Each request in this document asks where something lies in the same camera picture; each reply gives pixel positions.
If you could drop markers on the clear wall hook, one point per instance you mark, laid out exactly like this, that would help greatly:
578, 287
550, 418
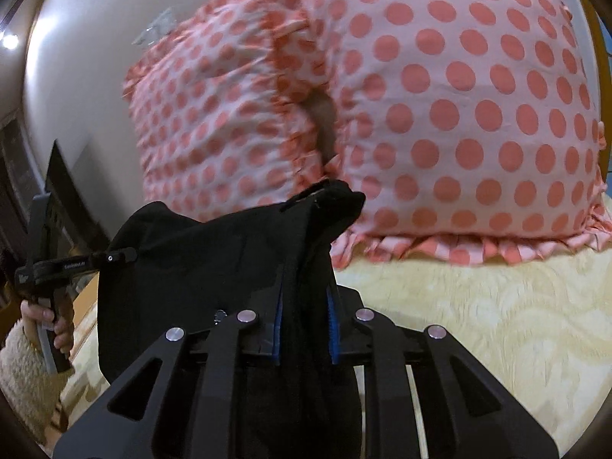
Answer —
158, 27

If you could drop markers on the person's left forearm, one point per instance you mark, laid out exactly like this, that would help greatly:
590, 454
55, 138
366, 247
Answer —
24, 377

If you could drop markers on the pink polka dot pillow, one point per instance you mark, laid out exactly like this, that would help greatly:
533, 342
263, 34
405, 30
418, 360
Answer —
215, 114
454, 114

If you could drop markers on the black television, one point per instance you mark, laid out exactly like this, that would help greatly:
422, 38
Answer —
71, 201

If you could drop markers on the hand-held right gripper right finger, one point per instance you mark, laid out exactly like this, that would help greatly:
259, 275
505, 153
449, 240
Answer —
333, 330

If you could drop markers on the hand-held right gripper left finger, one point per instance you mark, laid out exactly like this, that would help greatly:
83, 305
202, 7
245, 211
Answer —
277, 330

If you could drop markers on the ceiling light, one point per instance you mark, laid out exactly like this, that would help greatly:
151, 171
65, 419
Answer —
9, 40

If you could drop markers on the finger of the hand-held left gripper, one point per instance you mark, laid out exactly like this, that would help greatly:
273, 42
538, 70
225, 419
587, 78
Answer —
117, 256

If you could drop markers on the person's left hand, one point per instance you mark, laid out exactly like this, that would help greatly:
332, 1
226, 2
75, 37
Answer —
60, 332

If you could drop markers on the black pants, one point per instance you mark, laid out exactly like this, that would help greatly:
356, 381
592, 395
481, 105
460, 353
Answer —
191, 272

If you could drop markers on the wooden window frame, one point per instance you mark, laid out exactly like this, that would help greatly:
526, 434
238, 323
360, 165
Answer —
600, 57

